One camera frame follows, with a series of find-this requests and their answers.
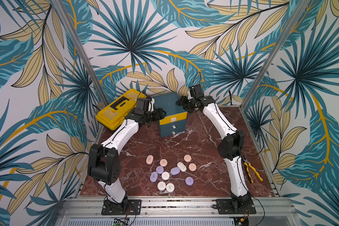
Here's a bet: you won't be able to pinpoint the yellow top drawer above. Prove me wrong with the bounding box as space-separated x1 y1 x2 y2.
159 112 187 125

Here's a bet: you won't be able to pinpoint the teal drawer cabinet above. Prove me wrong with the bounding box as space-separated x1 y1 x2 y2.
154 92 186 132

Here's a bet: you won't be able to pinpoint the purple round earphone case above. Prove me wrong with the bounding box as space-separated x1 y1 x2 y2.
155 166 164 175
185 177 194 186

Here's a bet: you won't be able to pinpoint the purple oval earphone case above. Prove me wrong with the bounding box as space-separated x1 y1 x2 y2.
170 167 181 176
150 171 158 183

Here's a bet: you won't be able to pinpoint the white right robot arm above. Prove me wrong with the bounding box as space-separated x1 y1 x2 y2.
176 85 251 198

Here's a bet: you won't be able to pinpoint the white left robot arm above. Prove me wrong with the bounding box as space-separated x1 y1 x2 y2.
88 98 167 204

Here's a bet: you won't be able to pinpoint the teal middle drawer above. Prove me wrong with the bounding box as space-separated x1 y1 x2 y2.
159 120 186 132

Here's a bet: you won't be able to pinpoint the teal drawer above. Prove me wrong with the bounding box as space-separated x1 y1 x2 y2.
160 127 186 137
159 120 186 132

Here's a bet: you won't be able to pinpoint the teal bottom drawer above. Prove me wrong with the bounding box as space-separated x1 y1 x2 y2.
160 127 186 137

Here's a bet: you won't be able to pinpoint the yellow and black toolbox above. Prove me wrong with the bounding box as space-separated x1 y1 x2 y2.
96 89 146 131

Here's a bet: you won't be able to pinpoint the pink oval earphone case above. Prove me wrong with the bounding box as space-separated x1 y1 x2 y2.
146 155 153 165

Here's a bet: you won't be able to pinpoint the pink round earphone case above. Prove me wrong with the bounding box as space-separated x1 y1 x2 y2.
188 163 197 172
160 159 168 167
183 154 192 163

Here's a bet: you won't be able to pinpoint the white round earphone case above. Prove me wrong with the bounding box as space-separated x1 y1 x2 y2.
166 183 175 193
157 181 166 191
161 171 170 181

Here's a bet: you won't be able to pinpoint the white oval earphone case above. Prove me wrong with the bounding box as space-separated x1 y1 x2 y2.
177 162 187 172

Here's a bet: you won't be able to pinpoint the yellow handled pliers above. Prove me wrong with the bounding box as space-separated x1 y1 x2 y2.
242 156 264 184

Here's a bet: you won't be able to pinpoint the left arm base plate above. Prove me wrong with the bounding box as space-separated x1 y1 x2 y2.
101 199 142 216

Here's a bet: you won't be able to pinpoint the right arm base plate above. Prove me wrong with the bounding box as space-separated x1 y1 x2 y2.
211 199 257 215

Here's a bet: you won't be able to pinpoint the aluminium front rail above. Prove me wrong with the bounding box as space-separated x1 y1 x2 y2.
55 196 302 226

